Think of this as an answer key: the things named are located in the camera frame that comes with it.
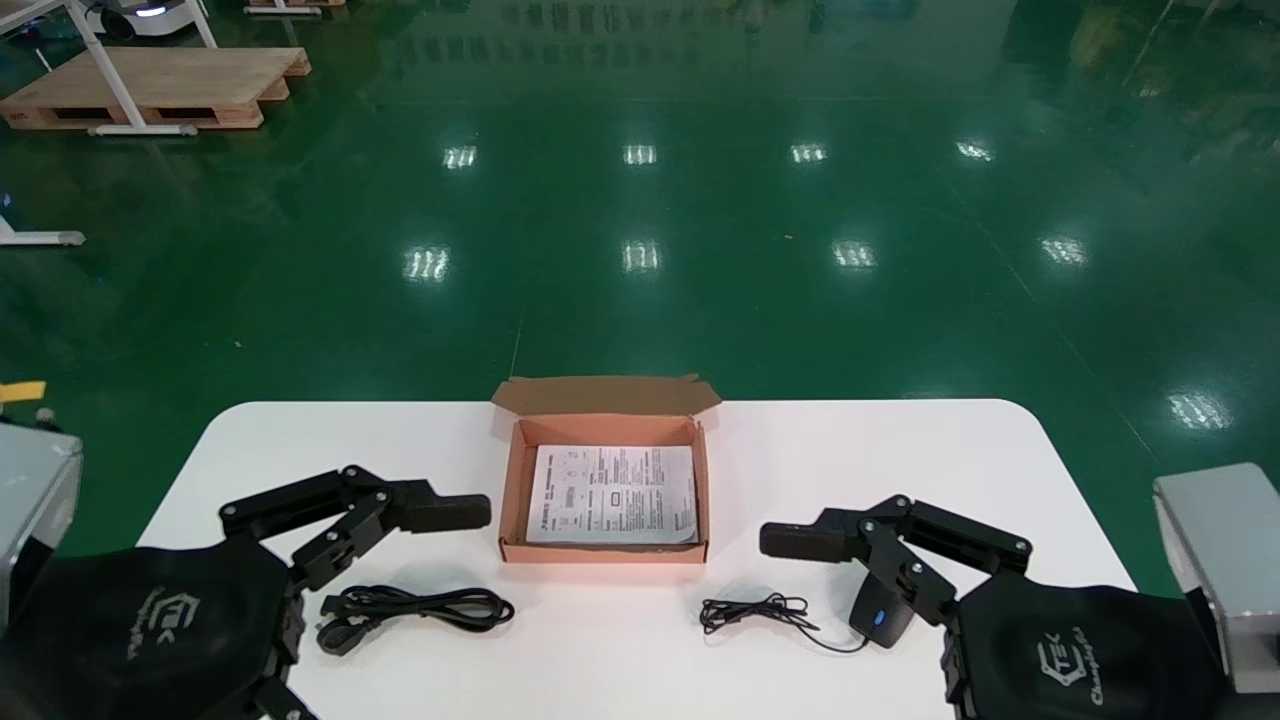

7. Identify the black wired computer mouse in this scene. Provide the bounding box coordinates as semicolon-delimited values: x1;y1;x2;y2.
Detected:
700;583;917;654

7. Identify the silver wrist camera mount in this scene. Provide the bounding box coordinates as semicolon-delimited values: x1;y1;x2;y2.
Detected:
1153;462;1280;696
0;408;83;631

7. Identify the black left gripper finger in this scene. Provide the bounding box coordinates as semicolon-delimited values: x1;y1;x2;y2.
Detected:
255;678;321;720
218;464;493;593

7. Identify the white printed instruction sheet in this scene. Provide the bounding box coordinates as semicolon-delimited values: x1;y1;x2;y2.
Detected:
525;443;699;546

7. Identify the thick black power cable bundle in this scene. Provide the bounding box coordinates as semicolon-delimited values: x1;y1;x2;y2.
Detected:
317;585;516;657

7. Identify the large wooden pallet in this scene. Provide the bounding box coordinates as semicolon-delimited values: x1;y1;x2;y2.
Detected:
0;45;312;132

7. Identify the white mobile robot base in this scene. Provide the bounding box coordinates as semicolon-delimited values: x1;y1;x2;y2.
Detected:
85;0;204;38

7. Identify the white metal stand foot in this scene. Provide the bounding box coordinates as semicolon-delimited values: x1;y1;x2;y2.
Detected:
0;213;87;248

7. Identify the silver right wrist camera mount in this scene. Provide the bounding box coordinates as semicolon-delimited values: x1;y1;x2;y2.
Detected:
1153;462;1280;696

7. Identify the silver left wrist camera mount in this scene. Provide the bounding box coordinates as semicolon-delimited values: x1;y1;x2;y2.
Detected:
0;408;83;631

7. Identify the black cloth-covered left gripper body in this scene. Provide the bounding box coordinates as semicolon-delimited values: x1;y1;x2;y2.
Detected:
0;540;303;720

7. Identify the open brown cardboard box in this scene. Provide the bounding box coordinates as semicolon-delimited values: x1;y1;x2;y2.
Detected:
490;375;723;566

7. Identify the white metal table frame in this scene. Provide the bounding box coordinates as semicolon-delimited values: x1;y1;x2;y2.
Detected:
0;0;218;137

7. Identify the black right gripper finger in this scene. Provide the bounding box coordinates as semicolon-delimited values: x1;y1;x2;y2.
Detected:
758;494;1033;629
940;630;978;720

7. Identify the black cloth-covered right gripper body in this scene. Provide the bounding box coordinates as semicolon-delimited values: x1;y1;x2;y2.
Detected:
945;575;1241;720

